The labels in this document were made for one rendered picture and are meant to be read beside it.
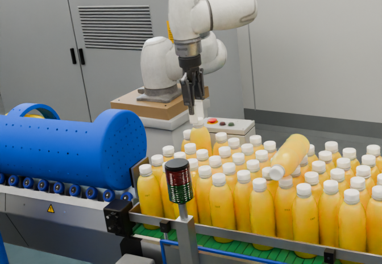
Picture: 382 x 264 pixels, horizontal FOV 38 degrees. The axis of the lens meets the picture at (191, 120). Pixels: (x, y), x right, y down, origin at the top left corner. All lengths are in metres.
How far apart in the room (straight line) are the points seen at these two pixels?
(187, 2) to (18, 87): 3.30
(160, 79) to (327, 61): 2.28
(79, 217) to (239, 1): 0.94
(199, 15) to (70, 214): 0.86
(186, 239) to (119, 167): 0.55
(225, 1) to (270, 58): 2.98
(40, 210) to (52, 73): 2.47
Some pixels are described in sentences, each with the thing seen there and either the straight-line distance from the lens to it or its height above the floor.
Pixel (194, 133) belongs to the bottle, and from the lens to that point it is 1.90.
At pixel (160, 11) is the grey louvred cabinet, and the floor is 1.28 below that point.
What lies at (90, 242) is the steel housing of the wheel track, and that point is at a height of 0.76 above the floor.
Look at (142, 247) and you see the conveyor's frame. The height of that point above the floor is 0.87.
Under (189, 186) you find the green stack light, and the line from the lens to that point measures 1.40.
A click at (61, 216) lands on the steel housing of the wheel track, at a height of 0.86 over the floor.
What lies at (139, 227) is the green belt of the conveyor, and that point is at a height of 0.90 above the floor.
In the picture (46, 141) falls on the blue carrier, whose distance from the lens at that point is 1.99.
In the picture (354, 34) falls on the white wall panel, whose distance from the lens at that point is 4.42.
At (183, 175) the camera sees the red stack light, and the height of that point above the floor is 1.23.
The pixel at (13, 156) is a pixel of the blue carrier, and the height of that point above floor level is 1.09.
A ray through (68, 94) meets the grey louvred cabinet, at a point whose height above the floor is 0.63.
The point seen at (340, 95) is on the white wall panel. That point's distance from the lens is 4.60.
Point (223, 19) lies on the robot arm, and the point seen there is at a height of 1.51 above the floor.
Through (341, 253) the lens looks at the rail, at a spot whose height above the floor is 0.97.
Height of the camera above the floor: 1.83
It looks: 20 degrees down
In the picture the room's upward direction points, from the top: 7 degrees counter-clockwise
